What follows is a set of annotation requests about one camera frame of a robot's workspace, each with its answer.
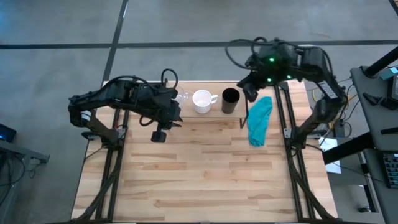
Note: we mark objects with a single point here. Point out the teal cloth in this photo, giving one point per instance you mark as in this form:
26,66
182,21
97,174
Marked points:
259,121

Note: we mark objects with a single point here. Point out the wooden shelf with black legs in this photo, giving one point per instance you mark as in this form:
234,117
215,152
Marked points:
214,115

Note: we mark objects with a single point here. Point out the white ribbed mug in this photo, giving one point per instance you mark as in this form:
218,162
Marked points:
202,102

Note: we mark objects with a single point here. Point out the tall black cup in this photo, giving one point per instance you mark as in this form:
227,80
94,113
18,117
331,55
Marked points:
230,101

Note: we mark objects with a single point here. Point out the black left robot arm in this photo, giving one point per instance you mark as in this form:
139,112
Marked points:
109,93

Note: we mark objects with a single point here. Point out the black diagonal beam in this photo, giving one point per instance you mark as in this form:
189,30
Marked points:
348,148

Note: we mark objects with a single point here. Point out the black device with blue light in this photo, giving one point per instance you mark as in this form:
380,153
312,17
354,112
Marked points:
7,133

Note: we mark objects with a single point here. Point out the black diagonal post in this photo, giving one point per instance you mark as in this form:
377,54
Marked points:
381,62

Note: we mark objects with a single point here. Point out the black table frame rail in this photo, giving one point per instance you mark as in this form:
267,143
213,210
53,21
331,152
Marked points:
105,186
298,186

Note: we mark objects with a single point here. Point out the black keyboard device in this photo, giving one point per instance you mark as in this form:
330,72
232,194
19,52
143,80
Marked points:
391,170

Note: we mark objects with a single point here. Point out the black tool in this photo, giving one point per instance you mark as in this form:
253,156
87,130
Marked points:
381,102

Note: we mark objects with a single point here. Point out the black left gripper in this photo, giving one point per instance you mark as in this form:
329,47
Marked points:
168,110

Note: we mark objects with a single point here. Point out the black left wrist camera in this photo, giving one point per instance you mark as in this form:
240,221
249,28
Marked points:
159,136

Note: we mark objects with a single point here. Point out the grey low table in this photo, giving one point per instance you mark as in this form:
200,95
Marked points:
25,152

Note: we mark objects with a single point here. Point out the grey side table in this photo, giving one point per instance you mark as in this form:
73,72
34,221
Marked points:
373,118
385,202

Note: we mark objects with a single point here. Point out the white paper sheet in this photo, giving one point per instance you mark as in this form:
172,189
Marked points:
329,146

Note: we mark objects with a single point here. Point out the clear glass cup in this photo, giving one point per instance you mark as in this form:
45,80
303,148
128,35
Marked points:
182,95

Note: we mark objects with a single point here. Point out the teal box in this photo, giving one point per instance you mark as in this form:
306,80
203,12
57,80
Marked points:
390,73

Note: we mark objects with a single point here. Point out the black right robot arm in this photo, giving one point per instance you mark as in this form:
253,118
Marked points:
323,81

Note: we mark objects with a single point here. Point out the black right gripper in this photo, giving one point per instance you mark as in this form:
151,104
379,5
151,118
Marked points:
247,79

